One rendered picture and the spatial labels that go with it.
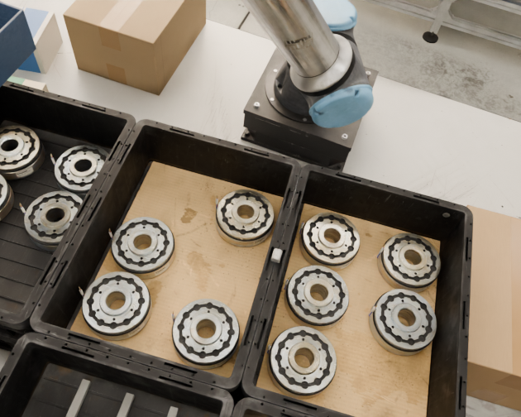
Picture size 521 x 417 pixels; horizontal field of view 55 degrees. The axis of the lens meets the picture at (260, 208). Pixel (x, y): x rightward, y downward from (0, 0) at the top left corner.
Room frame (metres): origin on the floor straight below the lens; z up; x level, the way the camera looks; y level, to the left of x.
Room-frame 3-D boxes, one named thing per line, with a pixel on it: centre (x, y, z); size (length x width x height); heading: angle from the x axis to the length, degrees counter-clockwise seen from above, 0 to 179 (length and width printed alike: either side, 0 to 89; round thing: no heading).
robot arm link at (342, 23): (0.83, -0.06, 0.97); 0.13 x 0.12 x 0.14; 17
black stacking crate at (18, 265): (0.39, 0.41, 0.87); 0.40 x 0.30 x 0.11; 174
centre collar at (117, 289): (0.26, 0.19, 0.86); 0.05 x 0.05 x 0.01
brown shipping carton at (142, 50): (1.01, 0.37, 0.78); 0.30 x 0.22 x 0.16; 170
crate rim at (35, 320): (0.36, 0.11, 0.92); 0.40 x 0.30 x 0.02; 174
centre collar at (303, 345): (0.22, -0.10, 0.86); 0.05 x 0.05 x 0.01
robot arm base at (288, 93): (0.84, -0.06, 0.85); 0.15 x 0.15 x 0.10
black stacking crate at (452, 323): (0.32, -0.19, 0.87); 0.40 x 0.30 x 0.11; 174
